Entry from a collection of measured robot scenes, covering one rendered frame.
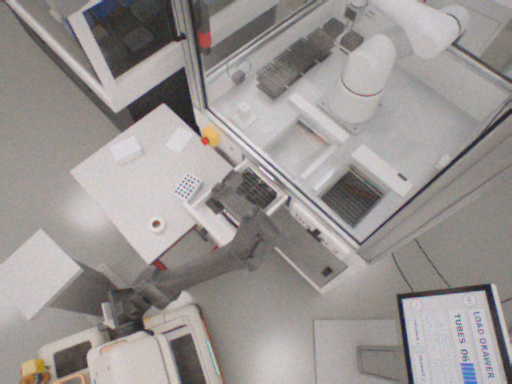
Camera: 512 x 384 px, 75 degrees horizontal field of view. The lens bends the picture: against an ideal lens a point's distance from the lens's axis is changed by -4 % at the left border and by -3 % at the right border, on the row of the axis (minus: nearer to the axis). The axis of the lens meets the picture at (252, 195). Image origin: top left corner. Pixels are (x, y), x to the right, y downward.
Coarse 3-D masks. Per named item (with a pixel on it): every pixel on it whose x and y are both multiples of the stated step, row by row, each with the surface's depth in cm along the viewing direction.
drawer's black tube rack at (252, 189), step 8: (248, 176) 150; (256, 176) 148; (240, 184) 150; (248, 184) 147; (256, 184) 147; (240, 192) 145; (248, 192) 145; (256, 192) 146; (264, 192) 146; (272, 192) 149; (248, 200) 144; (256, 200) 144; (264, 200) 146; (272, 200) 147; (264, 208) 147; (232, 224) 143
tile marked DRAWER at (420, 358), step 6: (414, 354) 113; (420, 354) 112; (426, 354) 111; (414, 360) 113; (420, 360) 111; (426, 360) 110; (414, 366) 112; (420, 366) 111; (426, 366) 109; (420, 372) 110; (426, 372) 109; (420, 378) 110; (426, 378) 109
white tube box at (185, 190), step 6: (186, 174) 160; (192, 174) 159; (180, 180) 158; (186, 180) 158; (192, 180) 158; (198, 180) 159; (180, 186) 157; (186, 186) 157; (192, 186) 157; (198, 186) 158; (174, 192) 156; (180, 192) 156; (186, 192) 156; (192, 192) 156; (180, 198) 156; (186, 198) 157
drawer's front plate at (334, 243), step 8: (296, 208) 141; (296, 216) 147; (304, 216) 140; (312, 216) 139; (304, 224) 146; (312, 224) 140; (320, 224) 137; (328, 232) 136; (328, 240) 138; (336, 240) 135; (328, 248) 144; (336, 248) 138; (344, 248) 134; (344, 256) 137
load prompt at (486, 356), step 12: (468, 312) 105; (480, 312) 102; (480, 324) 101; (480, 336) 101; (480, 348) 100; (492, 348) 98; (480, 360) 99; (492, 360) 97; (480, 372) 98; (492, 372) 96
